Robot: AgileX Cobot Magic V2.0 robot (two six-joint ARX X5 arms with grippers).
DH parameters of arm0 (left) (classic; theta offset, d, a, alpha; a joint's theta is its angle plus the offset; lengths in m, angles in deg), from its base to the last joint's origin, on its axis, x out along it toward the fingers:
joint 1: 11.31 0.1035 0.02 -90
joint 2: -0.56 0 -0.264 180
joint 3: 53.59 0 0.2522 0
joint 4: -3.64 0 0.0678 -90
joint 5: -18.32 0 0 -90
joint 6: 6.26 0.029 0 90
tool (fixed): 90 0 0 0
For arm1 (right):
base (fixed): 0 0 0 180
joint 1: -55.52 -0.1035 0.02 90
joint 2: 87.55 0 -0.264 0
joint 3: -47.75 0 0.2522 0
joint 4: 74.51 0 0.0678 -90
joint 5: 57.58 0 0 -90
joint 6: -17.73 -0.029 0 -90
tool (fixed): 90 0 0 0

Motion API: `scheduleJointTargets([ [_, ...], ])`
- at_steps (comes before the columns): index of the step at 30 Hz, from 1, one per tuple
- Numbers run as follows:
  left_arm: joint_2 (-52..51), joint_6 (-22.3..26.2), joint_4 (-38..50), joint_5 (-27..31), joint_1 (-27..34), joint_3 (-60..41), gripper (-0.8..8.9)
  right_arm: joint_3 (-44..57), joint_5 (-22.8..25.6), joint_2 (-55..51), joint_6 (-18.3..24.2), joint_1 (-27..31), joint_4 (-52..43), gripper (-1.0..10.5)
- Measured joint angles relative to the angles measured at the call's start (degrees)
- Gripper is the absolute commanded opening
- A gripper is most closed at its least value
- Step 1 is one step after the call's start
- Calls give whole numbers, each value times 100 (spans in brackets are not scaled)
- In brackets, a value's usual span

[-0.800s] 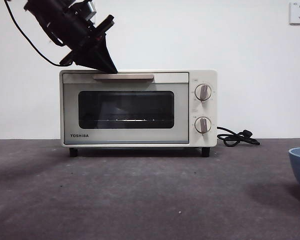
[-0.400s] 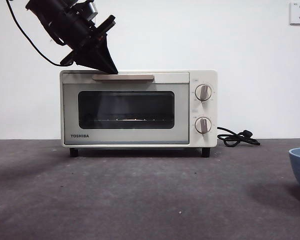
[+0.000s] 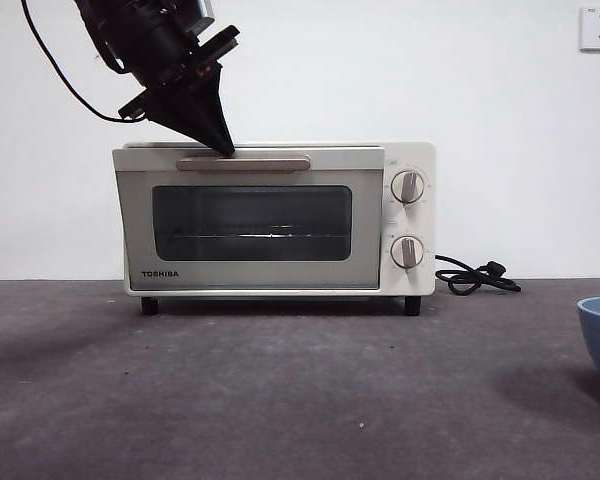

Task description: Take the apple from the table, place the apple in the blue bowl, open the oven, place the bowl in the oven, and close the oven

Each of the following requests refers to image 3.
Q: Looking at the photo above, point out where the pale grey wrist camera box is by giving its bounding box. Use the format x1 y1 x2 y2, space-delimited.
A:
192 0 217 29

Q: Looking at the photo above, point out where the glass oven door with handle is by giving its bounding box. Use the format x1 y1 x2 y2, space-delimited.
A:
111 144 386 292

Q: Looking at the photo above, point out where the black power cable with plug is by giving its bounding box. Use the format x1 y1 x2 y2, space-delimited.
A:
433 253 523 295

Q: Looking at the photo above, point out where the metal wire oven rack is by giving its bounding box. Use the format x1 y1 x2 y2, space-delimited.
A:
172 224 341 239

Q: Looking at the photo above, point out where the cream oven knob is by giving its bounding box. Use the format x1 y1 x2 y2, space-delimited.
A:
390 233 425 269
390 169 428 205

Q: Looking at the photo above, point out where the cream Toshiba toaster oven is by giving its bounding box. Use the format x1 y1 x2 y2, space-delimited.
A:
111 141 437 316

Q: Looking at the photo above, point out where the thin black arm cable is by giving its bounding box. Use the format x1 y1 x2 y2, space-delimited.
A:
21 0 134 124

